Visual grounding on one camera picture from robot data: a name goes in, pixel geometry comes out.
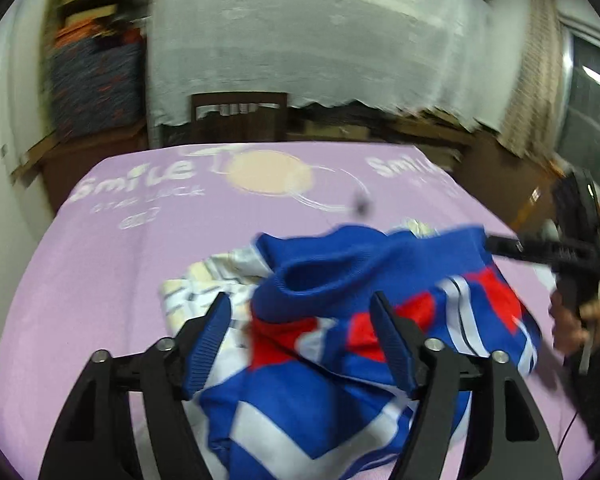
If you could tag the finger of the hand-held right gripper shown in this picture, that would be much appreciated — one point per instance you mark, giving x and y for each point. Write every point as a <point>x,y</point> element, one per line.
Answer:
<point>515,250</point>

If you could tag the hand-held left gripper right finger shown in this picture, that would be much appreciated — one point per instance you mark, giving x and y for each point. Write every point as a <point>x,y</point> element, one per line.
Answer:
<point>391,342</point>

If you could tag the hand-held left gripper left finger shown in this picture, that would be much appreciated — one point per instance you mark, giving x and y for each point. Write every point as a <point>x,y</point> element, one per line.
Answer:
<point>207,347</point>

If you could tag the blue red white hoodie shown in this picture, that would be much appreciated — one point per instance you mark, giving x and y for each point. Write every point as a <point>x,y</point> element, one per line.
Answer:
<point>330,260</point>

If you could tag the person's right hand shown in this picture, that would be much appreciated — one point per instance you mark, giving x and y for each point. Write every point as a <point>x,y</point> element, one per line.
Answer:
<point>566,327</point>

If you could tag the pile of wooden crates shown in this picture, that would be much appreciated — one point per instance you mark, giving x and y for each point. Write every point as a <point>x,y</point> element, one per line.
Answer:
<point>430,130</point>

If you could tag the beige patterned curtain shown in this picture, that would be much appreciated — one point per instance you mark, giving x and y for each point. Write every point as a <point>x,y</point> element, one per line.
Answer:
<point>540,60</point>

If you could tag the dark wooden chair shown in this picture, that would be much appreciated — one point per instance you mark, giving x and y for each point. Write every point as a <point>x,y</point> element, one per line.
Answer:
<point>205,125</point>

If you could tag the brown wooden shelf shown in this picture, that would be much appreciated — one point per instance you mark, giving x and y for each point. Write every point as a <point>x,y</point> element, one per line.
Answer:
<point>80,165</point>

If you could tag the white lace cloth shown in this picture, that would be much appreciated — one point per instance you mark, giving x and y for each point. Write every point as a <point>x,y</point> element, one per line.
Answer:
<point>305,35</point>

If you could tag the window with metal frame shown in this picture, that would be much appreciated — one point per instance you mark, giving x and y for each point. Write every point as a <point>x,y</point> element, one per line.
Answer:
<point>595,110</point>

